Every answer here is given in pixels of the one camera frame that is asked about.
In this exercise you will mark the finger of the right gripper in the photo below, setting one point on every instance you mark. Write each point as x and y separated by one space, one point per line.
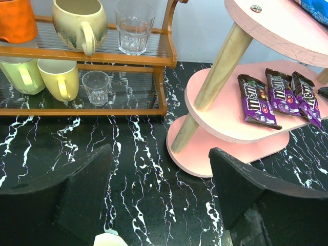
323 91

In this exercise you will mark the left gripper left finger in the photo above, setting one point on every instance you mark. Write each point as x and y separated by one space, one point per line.
61 207

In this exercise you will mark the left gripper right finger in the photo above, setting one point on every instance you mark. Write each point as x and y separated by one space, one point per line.
260 209

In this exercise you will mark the purple candy bag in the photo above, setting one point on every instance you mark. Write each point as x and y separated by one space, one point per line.
308 103
281 95
255 102

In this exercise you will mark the blue candy bag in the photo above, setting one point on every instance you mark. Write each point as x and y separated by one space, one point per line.
317 8

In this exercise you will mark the pink three-tier shelf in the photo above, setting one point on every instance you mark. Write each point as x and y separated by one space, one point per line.
279 35

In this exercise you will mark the clear glass bottom shelf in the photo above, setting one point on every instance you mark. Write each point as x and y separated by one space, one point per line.
96 85

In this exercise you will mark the clear glass shelf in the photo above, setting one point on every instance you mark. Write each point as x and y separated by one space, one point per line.
96 85
134 22

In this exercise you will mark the clear glass middle shelf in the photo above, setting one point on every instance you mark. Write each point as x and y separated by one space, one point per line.
134 22

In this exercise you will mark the yellow mug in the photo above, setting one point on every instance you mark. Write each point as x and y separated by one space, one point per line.
60 77

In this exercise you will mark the light green mug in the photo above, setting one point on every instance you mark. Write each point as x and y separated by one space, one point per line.
23 74

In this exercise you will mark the orange wooden cup rack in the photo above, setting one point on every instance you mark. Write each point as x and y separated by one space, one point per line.
160 53

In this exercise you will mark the beige mug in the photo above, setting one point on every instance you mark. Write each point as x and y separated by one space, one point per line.
81 25

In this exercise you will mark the orange mug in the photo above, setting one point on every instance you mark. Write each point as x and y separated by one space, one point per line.
18 23

